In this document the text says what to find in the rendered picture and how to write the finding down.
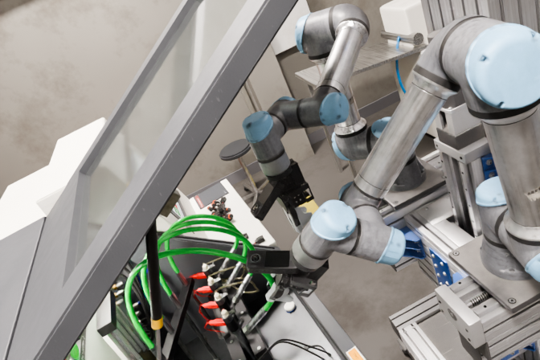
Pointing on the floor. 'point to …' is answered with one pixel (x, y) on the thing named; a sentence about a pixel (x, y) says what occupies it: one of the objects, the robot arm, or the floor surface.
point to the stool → (238, 148)
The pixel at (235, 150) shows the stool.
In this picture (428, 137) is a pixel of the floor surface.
